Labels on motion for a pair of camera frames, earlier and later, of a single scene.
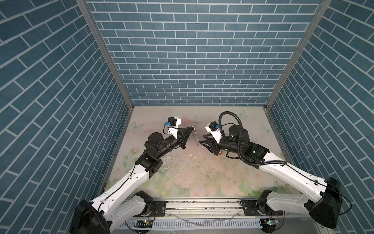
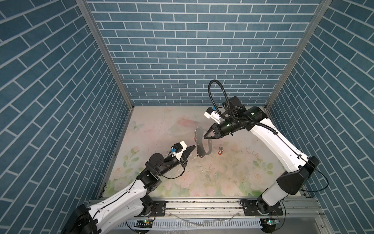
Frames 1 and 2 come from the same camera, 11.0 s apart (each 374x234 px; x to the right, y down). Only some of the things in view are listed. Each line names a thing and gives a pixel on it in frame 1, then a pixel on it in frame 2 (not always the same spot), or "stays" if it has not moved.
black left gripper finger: x=185 y=131 → x=188 y=150
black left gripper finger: x=185 y=132 → x=186 y=153
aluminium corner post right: x=321 y=11 stays
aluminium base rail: x=226 y=208 stays
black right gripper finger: x=212 y=147 → x=206 y=137
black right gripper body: x=219 y=146 → x=223 y=127
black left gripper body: x=180 y=141 → x=182 y=162
